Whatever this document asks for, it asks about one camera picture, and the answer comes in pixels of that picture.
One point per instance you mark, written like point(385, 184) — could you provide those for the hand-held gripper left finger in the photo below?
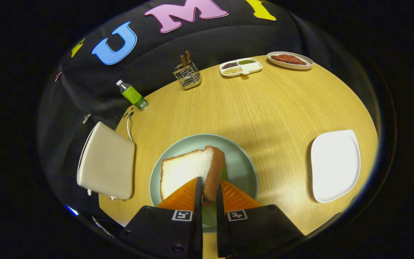
point(198, 223)

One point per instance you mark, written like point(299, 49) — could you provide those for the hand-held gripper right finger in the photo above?
point(221, 226)

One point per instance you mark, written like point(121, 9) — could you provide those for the green lettuce leaf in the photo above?
point(209, 216)

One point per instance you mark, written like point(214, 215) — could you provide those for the white bread slice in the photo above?
point(185, 169)

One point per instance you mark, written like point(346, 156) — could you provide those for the pale green round plate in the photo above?
point(241, 162)

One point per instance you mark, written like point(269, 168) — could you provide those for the cream white toaster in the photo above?
point(106, 162)

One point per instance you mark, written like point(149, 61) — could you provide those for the computer monitor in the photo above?
point(72, 210)

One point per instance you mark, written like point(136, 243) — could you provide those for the white square plate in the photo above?
point(334, 165)

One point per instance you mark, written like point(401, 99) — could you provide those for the green label plastic bottle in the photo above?
point(133, 95)

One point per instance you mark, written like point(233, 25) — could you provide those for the white cloth clip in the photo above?
point(86, 118)

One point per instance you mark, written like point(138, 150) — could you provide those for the yellow soybeans pile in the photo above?
point(232, 71)

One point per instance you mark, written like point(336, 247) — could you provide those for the dark red beans pile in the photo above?
point(229, 65)

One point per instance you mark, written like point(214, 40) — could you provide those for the white divided dish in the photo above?
point(253, 67)

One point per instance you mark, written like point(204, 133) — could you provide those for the green mung beans pile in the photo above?
point(246, 62)

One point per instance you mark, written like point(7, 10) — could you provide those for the round white meat plate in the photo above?
point(289, 67)

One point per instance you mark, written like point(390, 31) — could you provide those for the red meat slice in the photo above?
point(288, 59)

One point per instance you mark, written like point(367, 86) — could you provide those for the orange cloth clip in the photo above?
point(59, 76)

